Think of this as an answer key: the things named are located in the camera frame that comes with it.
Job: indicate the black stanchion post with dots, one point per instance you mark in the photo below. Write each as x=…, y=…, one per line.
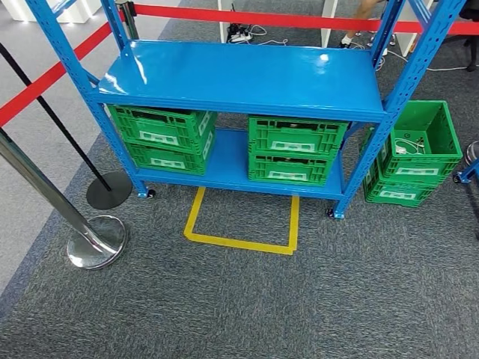
x=473, y=152
x=108, y=191
x=129, y=20

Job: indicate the chrome stanchion post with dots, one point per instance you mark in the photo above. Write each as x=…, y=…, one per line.
x=97, y=243

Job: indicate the chrome stool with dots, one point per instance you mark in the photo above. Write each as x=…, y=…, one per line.
x=390, y=40

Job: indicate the white power strip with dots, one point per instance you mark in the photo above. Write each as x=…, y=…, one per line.
x=240, y=36

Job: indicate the yellow floor tape square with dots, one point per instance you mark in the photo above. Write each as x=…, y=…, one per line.
x=239, y=243

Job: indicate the black office chair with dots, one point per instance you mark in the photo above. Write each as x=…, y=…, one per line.
x=471, y=44

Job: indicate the person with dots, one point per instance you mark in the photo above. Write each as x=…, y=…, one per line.
x=357, y=22

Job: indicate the white glossy plinth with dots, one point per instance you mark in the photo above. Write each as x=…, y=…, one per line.
x=71, y=12

